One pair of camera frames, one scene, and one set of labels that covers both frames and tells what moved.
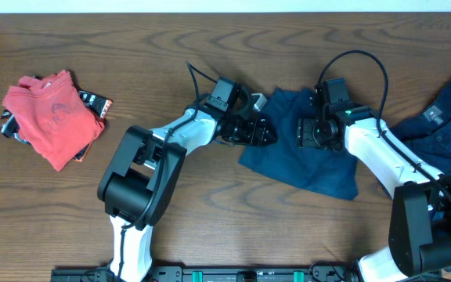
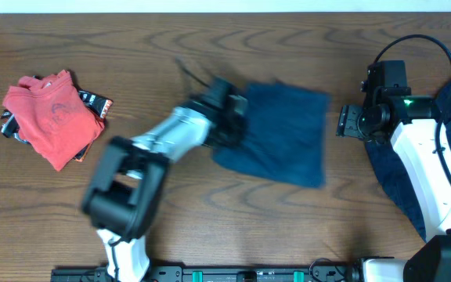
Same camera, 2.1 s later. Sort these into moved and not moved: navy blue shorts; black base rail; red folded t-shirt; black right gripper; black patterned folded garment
Moved: navy blue shorts; black right gripper
Not moved: black base rail; black patterned folded garment; red folded t-shirt
